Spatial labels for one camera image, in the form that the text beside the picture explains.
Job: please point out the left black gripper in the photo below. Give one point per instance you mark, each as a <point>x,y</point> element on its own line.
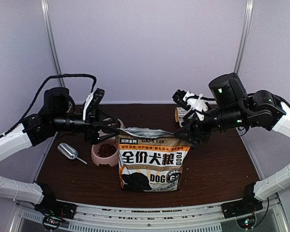
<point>91,132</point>

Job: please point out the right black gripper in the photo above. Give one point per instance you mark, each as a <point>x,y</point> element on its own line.
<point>195,127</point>

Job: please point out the front aluminium rail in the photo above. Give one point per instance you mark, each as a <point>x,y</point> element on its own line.
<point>201,218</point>

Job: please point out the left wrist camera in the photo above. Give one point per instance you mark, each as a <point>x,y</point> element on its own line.
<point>92,102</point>

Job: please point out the patterned ceramic mug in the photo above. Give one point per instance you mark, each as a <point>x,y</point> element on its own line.
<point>179,115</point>

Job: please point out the steel bowl insert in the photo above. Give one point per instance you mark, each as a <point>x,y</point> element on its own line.
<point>111,125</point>

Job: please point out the left aluminium frame post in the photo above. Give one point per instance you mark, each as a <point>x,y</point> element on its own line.
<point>47,20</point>

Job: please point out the pink double pet bowl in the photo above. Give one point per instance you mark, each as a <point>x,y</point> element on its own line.
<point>112,160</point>

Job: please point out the metal scoop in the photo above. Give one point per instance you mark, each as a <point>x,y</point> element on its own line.
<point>69,152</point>

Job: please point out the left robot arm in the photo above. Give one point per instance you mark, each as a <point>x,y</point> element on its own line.
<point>57,114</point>

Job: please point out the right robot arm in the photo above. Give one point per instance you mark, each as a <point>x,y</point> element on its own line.
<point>235,108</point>

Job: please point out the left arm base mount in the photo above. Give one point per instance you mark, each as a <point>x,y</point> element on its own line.
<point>55,212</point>

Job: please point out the right aluminium frame post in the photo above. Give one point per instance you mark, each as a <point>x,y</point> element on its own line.
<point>244,35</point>

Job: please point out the dog food kibble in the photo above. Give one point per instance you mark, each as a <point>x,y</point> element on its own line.
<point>106,150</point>

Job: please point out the aluminium frame post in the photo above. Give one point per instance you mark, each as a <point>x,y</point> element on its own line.
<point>47,20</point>
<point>244,35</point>

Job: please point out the dog food bag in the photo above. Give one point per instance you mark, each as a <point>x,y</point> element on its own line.
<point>150,160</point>

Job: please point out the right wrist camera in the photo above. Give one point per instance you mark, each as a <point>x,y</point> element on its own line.
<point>191,102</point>

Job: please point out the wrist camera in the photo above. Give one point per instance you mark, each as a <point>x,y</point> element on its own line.
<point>191,102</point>
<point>92,102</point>

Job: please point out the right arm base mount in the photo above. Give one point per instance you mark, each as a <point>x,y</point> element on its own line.
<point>247,205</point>

